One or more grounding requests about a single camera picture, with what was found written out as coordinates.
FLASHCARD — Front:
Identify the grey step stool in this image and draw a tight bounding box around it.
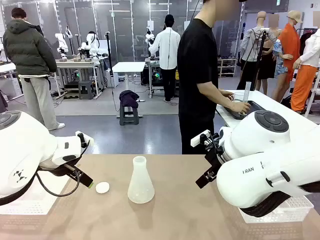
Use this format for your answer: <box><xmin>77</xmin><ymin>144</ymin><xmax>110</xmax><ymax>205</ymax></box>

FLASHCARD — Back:
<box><xmin>119</xmin><ymin>101</ymin><xmax>140</xmax><ymax>126</ymax></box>
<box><xmin>78</xmin><ymin>80</ymin><xmax>96</xmax><ymax>100</ymax></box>

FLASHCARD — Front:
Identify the white standing desk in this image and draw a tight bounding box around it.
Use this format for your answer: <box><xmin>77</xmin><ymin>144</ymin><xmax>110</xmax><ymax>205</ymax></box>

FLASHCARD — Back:
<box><xmin>111</xmin><ymin>61</ymin><xmax>146</xmax><ymax>118</ymax></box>

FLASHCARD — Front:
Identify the person's right hand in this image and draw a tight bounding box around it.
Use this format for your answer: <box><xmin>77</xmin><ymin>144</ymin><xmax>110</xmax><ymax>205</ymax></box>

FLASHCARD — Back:
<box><xmin>228</xmin><ymin>100</ymin><xmax>252</xmax><ymax>116</ymax></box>

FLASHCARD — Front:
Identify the person in green puffer jacket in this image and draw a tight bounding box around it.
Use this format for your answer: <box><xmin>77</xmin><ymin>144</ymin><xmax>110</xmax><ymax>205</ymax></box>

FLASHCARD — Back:
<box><xmin>2</xmin><ymin>7</ymin><xmax>66</xmax><ymax>132</ymax></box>

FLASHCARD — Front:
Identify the person in black t-shirt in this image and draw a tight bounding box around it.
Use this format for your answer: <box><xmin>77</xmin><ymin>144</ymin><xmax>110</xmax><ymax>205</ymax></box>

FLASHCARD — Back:
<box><xmin>176</xmin><ymin>0</ymin><xmax>252</xmax><ymax>155</ymax></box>

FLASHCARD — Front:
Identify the black camera pole stand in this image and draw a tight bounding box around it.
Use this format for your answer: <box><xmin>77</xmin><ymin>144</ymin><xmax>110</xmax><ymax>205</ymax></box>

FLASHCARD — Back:
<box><xmin>104</xmin><ymin>31</ymin><xmax>114</xmax><ymax>89</ymax></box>

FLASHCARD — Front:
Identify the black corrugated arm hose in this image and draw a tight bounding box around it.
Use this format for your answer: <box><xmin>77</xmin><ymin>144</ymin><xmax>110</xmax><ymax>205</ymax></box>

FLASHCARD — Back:
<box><xmin>0</xmin><ymin>172</ymin><xmax>39</xmax><ymax>207</ymax></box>
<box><xmin>239</xmin><ymin>182</ymin><xmax>320</xmax><ymax>218</ymax></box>

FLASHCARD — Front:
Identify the translucent plastic conical flask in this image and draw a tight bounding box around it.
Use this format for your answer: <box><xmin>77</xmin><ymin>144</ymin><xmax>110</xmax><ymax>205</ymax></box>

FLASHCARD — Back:
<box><xmin>127</xmin><ymin>155</ymin><xmax>155</xmax><ymax>204</ymax></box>

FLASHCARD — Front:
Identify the white perforated plastic basket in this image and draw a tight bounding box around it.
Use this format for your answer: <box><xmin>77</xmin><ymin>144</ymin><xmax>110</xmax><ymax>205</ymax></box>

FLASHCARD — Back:
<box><xmin>0</xmin><ymin>172</ymin><xmax>73</xmax><ymax>216</ymax></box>
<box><xmin>238</xmin><ymin>194</ymin><xmax>315</xmax><ymax>224</ymax></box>

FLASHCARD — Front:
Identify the mannequin in black dress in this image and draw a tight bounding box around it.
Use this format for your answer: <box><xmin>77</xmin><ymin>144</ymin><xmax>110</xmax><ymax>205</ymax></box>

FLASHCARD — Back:
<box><xmin>257</xmin><ymin>27</ymin><xmax>278</xmax><ymax>95</ymax></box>

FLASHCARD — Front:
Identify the person's right forearm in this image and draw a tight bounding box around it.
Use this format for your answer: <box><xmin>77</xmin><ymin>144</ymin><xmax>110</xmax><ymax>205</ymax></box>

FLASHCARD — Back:
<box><xmin>196</xmin><ymin>81</ymin><xmax>235</xmax><ymax>112</ymax></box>

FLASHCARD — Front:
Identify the mannequin in blue floral dress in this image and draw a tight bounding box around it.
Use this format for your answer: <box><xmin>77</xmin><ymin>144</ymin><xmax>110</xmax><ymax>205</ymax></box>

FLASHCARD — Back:
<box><xmin>268</xmin><ymin>13</ymin><xmax>293</xmax><ymax>102</ymax></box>

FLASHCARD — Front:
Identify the clear plastic measuring cylinder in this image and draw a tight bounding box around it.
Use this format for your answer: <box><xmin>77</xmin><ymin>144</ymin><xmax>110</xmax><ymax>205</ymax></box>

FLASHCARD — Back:
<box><xmin>243</xmin><ymin>81</ymin><xmax>251</xmax><ymax>105</ymax></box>

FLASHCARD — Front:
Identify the white shoe rack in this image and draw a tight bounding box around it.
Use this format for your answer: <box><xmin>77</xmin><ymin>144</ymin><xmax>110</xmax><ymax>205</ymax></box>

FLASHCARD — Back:
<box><xmin>217</xmin><ymin>57</ymin><xmax>238</xmax><ymax>78</ymax></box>

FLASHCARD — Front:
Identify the thin black left gripper cable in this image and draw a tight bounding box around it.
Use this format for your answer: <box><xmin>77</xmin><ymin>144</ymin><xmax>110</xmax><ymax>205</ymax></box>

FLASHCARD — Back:
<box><xmin>36</xmin><ymin>169</ymin><xmax>84</xmax><ymax>198</ymax></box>

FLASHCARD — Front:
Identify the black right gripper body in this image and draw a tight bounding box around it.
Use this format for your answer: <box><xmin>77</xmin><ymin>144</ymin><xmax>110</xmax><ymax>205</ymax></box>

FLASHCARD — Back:
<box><xmin>203</xmin><ymin>133</ymin><xmax>226</xmax><ymax>176</ymax></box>

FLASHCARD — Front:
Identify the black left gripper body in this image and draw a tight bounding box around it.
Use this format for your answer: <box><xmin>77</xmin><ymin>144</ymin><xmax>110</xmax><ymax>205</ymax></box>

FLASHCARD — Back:
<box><xmin>38</xmin><ymin>163</ymin><xmax>75</xmax><ymax>178</ymax></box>

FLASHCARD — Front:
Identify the white lab workbench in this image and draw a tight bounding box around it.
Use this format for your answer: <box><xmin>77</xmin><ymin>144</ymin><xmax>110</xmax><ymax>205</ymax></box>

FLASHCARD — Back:
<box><xmin>0</xmin><ymin>62</ymin><xmax>25</xmax><ymax>99</ymax></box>
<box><xmin>53</xmin><ymin>56</ymin><xmax>109</xmax><ymax>99</ymax></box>

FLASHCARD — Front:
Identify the mannequin with orange trousers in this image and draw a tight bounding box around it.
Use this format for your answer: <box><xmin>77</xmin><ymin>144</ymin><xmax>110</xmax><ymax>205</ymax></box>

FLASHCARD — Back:
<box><xmin>291</xmin><ymin>28</ymin><xmax>320</xmax><ymax>113</ymax></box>

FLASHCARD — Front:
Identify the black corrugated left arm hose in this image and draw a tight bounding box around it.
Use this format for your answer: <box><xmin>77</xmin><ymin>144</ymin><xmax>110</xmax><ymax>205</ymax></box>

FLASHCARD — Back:
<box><xmin>0</xmin><ymin>172</ymin><xmax>39</xmax><ymax>207</ymax></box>

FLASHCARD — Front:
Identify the mannequin in orange robe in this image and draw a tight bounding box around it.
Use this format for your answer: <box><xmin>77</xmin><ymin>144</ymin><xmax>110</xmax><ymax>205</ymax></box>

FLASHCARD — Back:
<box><xmin>277</xmin><ymin>9</ymin><xmax>305</xmax><ymax>83</ymax></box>

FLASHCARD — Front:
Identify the black plastic tray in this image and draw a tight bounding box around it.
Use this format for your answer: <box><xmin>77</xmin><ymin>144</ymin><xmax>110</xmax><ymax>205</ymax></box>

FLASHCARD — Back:
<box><xmin>216</xmin><ymin>99</ymin><xmax>267</xmax><ymax>120</ymax></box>

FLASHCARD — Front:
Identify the mannequin in grey jacket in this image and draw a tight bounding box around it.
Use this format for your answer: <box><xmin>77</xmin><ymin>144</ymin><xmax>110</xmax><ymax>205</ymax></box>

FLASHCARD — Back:
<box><xmin>236</xmin><ymin>11</ymin><xmax>276</xmax><ymax>91</ymax></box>

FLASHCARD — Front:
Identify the white round flask cap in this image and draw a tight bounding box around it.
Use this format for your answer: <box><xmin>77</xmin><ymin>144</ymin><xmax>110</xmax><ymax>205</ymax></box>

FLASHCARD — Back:
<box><xmin>95</xmin><ymin>181</ymin><xmax>110</xmax><ymax>194</ymax></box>

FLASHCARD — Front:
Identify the dark purple cloth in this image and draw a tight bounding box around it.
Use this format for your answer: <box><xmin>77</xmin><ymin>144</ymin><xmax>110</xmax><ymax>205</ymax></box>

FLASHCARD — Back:
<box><xmin>119</xmin><ymin>89</ymin><xmax>140</xmax><ymax>109</ymax></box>

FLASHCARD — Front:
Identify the person in white shirt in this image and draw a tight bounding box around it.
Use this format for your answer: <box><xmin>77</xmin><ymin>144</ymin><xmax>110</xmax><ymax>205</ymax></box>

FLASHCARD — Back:
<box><xmin>149</xmin><ymin>14</ymin><xmax>181</xmax><ymax>104</ymax></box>

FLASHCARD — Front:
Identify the person's left hand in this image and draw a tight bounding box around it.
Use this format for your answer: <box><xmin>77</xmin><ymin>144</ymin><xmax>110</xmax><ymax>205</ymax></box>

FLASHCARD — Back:
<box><xmin>219</xmin><ymin>89</ymin><xmax>236</xmax><ymax>101</ymax></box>

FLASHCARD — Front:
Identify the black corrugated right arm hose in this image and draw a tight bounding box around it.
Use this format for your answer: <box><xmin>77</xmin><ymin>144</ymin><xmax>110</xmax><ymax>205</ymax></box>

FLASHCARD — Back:
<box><xmin>239</xmin><ymin>182</ymin><xmax>320</xmax><ymax>218</ymax></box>

